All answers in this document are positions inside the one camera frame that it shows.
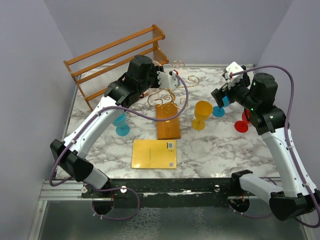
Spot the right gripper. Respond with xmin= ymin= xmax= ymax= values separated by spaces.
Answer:
xmin=211 ymin=75 xmax=258 ymax=111

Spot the blue wine glass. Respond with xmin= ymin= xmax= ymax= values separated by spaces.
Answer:
xmin=212 ymin=96 xmax=230 ymax=118
xmin=112 ymin=112 xmax=130 ymax=137

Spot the yellow wine glass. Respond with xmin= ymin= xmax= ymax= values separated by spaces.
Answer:
xmin=191 ymin=100 xmax=213 ymax=131

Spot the red wine glass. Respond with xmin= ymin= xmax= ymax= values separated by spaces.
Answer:
xmin=234 ymin=109 xmax=251 ymax=133

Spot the clear wine glass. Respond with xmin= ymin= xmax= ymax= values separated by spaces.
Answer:
xmin=148 ymin=88 xmax=161 ymax=101

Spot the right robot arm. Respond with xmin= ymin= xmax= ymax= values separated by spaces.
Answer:
xmin=211 ymin=73 xmax=320 ymax=221

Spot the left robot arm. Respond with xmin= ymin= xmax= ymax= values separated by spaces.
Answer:
xmin=50 ymin=55 xmax=164 ymax=198

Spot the wooden rack base board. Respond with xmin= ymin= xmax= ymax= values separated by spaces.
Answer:
xmin=155 ymin=103 xmax=181 ymax=140

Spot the wooden shelf rack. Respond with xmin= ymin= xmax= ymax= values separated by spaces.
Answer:
xmin=64 ymin=24 xmax=169 ymax=111

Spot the yellow book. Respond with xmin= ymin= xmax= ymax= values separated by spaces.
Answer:
xmin=131 ymin=139 xmax=177 ymax=169

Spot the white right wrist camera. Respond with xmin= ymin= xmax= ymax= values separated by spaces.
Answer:
xmin=222 ymin=61 xmax=245 ymax=80

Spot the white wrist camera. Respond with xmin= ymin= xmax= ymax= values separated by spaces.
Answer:
xmin=156 ymin=71 xmax=180 ymax=90
xmin=222 ymin=61 xmax=245 ymax=80

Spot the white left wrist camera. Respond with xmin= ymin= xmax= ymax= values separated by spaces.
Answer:
xmin=156 ymin=71 xmax=180 ymax=90

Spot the gold wire wine glass rack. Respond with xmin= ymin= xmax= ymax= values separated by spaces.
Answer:
xmin=147 ymin=60 xmax=200 ymax=113

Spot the black metal mounting rail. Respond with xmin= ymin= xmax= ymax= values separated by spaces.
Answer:
xmin=82 ymin=172 xmax=261 ymax=208

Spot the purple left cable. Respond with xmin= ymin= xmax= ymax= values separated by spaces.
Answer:
xmin=48 ymin=72 xmax=190 ymax=221

